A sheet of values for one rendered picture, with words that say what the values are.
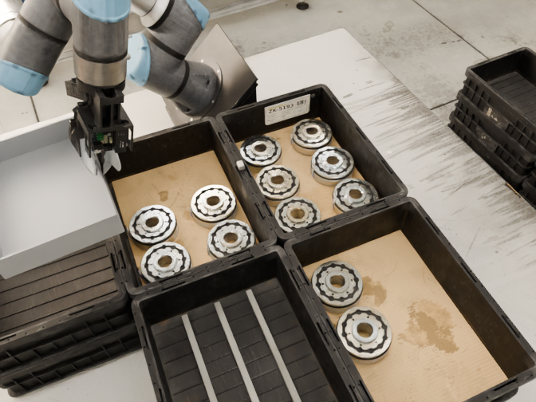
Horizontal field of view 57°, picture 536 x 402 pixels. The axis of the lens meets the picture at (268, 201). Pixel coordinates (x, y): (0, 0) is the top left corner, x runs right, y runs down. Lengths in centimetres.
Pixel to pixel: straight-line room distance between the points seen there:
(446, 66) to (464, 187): 168
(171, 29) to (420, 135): 76
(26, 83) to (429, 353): 83
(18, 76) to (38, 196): 24
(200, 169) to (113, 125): 46
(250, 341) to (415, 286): 35
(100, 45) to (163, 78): 59
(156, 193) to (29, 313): 37
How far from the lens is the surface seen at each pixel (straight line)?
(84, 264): 113
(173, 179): 122
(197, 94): 136
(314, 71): 171
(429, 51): 313
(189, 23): 128
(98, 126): 80
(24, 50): 83
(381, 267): 107
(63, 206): 95
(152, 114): 160
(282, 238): 97
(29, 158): 106
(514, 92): 215
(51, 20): 81
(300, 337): 98
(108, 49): 74
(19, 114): 293
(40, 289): 114
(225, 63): 140
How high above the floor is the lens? 173
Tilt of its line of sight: 52 degrees down
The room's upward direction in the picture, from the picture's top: 2 degrees counter-clockwise
